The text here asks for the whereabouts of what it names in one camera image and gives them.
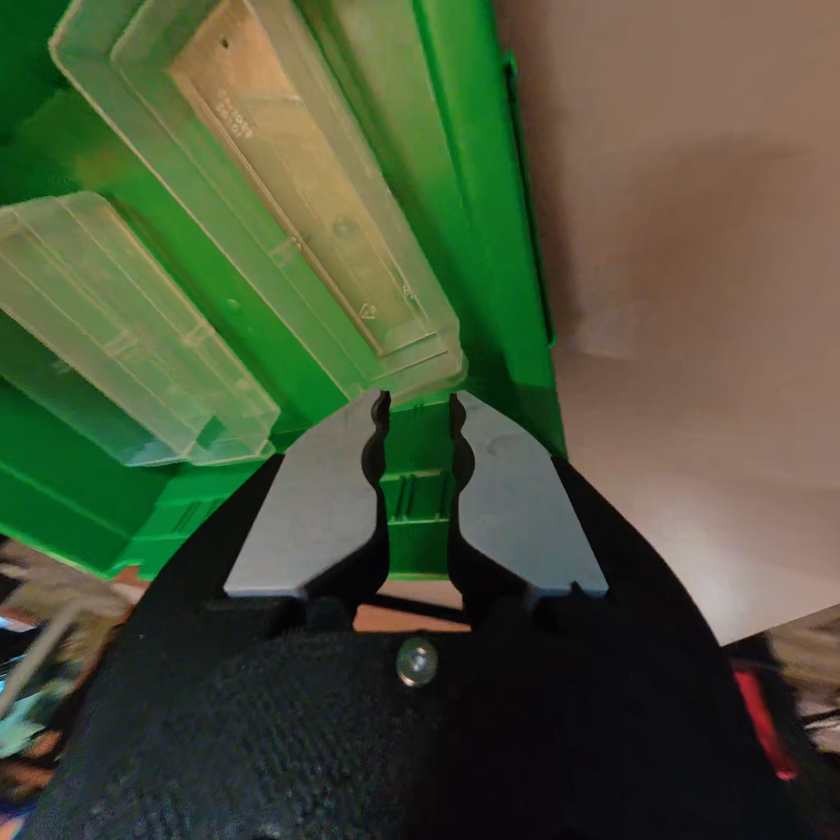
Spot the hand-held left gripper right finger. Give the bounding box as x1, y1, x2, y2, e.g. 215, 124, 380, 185
448, 390, 611, 619

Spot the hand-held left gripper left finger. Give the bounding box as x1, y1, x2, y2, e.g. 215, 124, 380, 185
223, 390, 392, 613

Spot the clear plastic drawer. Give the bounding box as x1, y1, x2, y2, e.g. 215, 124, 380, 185
0, 192, 282, 469
49, 0, 469, 403

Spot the green plastic bin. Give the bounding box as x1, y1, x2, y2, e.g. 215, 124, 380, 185
0, 0, 569, 582

